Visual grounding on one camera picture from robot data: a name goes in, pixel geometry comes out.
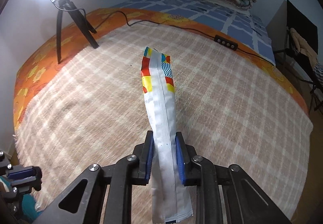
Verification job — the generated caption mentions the long white snack wrapper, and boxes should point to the long white snack wrapper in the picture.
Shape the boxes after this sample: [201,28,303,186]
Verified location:
[141,47,193,223]

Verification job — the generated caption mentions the beige plaid blanket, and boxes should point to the beige plaid blanket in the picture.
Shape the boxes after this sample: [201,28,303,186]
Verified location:
[16,23,313,217]

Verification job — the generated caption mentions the orange floral bed sheet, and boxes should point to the orange floral bed sheet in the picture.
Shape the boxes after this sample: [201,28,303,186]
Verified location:
[13,8,309,129]

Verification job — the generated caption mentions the black folding chair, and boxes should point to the black folding chair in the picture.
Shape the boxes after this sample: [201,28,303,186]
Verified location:
[273,29,322,111]

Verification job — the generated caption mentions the clothes on chair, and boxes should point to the clothes on chair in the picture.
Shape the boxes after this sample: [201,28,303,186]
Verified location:
[290,28,322,84]

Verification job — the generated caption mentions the blue checkered bed sheet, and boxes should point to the blue checkered bed sheet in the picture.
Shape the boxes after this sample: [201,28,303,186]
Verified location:
[115,0,275,64]

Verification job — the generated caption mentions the black mini tripod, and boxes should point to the black mini tripod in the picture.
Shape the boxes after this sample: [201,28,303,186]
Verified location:
[49,0,100,65]

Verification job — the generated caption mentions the dark cabinet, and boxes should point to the dark cabinet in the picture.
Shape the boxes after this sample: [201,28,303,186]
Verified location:
[266,0,319,53]

